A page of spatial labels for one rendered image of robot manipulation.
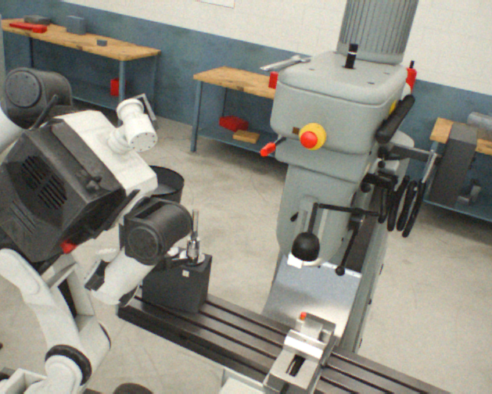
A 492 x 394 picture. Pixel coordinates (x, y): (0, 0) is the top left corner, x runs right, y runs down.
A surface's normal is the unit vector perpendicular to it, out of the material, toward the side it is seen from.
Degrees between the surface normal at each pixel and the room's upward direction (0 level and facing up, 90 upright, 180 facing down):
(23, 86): 75
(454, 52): 90
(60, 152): 34
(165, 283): 90
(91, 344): 60
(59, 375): 90
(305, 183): 90
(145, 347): 0
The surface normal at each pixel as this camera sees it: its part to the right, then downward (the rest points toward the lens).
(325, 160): -0.41, 0.35
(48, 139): 0.66, -0.60
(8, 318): 0.14, -0.89
